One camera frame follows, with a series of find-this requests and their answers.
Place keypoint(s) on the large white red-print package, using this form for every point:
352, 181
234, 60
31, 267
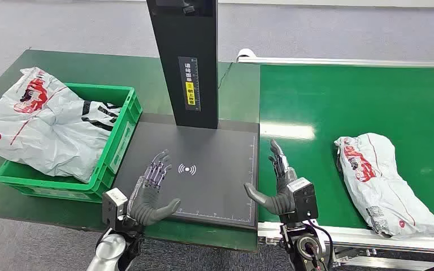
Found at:
48, 134

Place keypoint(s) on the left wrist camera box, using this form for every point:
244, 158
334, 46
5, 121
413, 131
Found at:
113, 207

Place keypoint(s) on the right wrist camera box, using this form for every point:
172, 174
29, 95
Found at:
304, 200

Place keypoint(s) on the white red-print courier package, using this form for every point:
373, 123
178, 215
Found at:
381, 187

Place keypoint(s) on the white black-striped package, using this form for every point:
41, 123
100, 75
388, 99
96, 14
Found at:
101, 114

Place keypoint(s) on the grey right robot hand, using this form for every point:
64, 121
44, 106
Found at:
282, 204

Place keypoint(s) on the black scanner column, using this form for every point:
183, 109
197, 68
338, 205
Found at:
172, 37

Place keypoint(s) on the green plastic crate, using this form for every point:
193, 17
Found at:
121, 142

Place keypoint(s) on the green conveyor belt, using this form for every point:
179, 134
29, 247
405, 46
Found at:
351, 101

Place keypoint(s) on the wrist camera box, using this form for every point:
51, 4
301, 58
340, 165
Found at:
113, 207
304, 200

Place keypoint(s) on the aluminium conveyor frame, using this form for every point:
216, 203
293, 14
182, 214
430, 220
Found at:
351, 236

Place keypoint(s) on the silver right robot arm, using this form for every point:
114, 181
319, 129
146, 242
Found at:
307, 248

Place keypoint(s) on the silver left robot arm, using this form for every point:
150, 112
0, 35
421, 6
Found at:
108, 250

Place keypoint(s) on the ruler label with yellow strip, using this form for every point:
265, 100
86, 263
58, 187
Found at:
190, 84

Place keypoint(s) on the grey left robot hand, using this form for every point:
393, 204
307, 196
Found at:
146, 209

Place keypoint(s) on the dark grey scanner platform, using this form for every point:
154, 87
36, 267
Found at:
209, 187

